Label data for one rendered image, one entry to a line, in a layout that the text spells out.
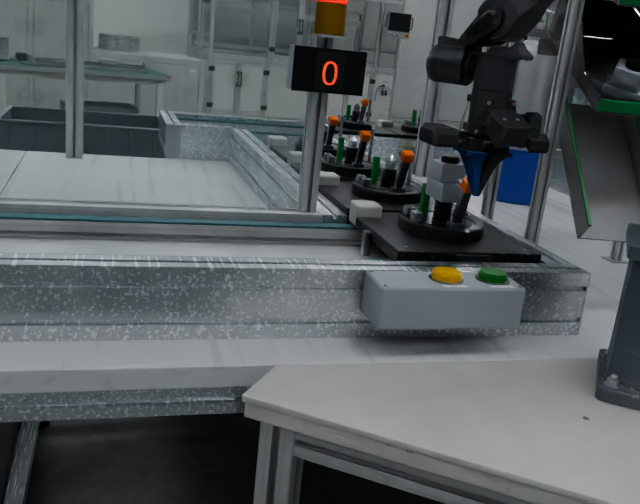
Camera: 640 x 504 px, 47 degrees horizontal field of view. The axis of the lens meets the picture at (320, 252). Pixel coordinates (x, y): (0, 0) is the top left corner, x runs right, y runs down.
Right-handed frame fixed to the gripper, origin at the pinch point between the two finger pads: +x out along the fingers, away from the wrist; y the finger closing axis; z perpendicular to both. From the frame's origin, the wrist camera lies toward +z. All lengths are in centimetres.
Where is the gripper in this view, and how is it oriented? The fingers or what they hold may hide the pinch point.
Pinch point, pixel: (478, 173)
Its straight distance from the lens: 112.7
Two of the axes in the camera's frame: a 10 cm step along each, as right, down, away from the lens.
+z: 2.6, 3.0, -9.2
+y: 9.6, 0.2, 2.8
